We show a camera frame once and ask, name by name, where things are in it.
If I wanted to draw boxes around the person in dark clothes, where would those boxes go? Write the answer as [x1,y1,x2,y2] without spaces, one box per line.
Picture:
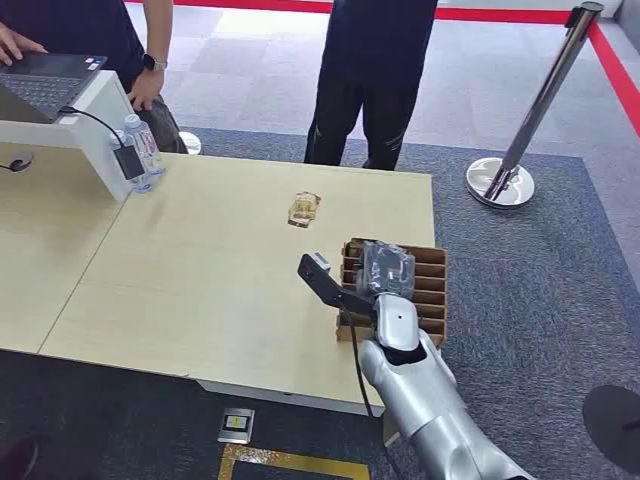
[303,0,439,172]

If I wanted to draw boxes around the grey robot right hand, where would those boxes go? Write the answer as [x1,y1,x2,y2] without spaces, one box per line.
[355,240,417,299]

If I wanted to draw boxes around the person's left hand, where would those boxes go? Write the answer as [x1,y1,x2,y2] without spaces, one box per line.
[127,66,165,113]

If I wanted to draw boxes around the brown slotted cardboard box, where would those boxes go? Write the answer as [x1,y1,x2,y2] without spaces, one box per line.
[336,237,448,350]

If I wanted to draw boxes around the person at laptop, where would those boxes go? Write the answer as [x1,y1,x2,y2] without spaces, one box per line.
[0,0,189,156]

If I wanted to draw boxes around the chrome chair base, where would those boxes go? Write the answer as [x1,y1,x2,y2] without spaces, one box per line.
[178,130,202,157]

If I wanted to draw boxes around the red barrier belt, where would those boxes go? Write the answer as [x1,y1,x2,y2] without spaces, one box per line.
[586,19,640,139]
[125,0,572,26]

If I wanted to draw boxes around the chrome stanchion post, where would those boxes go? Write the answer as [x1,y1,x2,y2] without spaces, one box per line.
[465,1,605,211]

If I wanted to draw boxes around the yellow floor tape frame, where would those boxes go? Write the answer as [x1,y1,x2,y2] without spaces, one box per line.
[217,443,371,480]

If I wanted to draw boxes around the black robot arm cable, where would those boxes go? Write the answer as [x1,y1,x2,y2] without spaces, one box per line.
[339,301,406,480]

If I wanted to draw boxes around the black laptop power cable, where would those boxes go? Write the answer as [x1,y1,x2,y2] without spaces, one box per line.
[59,105,126,150]

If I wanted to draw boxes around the metal floor socket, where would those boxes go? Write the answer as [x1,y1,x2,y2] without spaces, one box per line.
[217,407,256,446]

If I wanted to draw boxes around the black round base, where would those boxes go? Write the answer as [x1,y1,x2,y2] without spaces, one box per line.
[582,384,640,476]

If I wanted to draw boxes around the black bracket wrist camera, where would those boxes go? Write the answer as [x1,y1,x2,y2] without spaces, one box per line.
[297,251,376,318]

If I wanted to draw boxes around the clear plastic water bottle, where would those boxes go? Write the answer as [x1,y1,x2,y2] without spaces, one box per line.
[123,113,167,183]
[108,129,153,195]

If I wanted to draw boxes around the yellow patterned card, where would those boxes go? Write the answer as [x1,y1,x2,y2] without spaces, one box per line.
[288,191,322,230]

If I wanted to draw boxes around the white table frame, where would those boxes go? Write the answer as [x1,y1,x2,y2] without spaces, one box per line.
[196,378,386,419]

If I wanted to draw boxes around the black power adapter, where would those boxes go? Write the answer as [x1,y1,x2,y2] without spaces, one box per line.
[113,143,146,182]

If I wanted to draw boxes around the white desk riser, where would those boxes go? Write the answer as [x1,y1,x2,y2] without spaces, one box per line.
[0,69,135,204]

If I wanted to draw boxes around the person's right hand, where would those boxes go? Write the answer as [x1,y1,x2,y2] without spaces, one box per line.
[0,22,48,68]

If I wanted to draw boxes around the dark grey laptop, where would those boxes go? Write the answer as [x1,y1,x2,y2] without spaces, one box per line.
[0,52,108,126]

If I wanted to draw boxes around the black desk cable grommet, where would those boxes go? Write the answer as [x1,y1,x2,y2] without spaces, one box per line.
[0,151,35,176]

